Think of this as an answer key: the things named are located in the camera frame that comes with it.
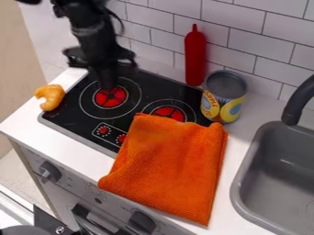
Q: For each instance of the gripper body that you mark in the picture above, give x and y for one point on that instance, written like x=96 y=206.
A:
x=98 y=50

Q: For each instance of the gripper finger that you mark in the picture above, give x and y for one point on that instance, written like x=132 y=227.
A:
x=103 y=78
x=112 y=77

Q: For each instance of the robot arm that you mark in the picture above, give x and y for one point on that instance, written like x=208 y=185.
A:
x=84 y=15

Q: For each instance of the toy stove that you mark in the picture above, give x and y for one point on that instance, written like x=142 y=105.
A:
x=135 y=101

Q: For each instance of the toy croissant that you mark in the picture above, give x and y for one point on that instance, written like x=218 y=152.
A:
x=51 y=95

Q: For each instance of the red bottle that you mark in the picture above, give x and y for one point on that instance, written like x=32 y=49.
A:
x=195 y=58

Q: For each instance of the orange cloth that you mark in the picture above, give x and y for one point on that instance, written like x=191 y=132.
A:
x=171 y=165

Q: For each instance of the yellow and blue can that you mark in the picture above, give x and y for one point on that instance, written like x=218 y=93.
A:
x=222 y=101

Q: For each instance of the tap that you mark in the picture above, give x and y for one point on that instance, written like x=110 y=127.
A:
x=296 y=102

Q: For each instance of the toy sink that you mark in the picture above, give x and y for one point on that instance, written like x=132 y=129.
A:
x=278 y=180

